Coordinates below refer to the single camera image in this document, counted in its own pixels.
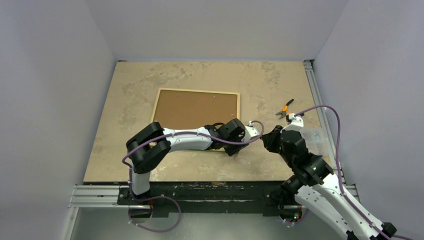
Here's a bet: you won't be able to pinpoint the green wooden picture frame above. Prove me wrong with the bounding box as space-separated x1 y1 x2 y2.
149 87 241 153

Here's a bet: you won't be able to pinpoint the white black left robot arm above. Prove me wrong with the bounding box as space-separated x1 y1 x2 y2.
122 118 263 205

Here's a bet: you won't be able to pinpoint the clear plastic box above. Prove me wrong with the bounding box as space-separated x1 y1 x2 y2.
300 128 328 156

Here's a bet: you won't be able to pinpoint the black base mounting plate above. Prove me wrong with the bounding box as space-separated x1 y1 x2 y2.
117 180 314 219

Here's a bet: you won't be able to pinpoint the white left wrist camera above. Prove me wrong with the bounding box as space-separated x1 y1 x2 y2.
243 120 262 143

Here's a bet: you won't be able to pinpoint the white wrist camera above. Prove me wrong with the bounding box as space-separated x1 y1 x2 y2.
243 120 262 143
283 113 304 131

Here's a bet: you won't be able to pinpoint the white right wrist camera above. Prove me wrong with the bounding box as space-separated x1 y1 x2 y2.
283 113 304 131

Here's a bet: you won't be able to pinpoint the orange handled pliers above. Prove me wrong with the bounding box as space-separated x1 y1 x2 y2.
275 98 294 120

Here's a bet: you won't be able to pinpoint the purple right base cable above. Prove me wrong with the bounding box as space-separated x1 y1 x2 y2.
283 206 311 226

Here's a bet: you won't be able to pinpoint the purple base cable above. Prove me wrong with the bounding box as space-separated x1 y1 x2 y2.
127 194 183 233
283 206 311 226

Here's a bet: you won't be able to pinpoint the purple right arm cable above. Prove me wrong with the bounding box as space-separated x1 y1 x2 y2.
293 104 415 240

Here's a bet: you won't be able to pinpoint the aluminium right side rail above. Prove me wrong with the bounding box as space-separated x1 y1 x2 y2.
303 60 345 184

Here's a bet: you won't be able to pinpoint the aluminium rail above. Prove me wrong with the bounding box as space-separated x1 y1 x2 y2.
68 184 362 209
303 60 345 184

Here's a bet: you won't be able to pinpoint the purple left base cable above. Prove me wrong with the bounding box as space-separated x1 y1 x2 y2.
127 194 183 233

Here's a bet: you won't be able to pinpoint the aluminium front rail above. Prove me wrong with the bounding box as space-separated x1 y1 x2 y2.
68 184 362 209

